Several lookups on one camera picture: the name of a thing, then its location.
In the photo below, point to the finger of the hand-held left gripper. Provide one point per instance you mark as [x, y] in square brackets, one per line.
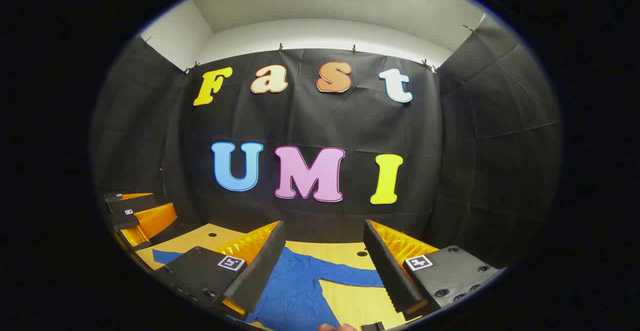
[132, 204]
[155, 221]

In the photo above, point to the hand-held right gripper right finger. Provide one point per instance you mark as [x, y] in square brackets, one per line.
[387, 271]

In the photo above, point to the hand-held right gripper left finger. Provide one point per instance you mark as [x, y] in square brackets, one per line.
[262, 266]

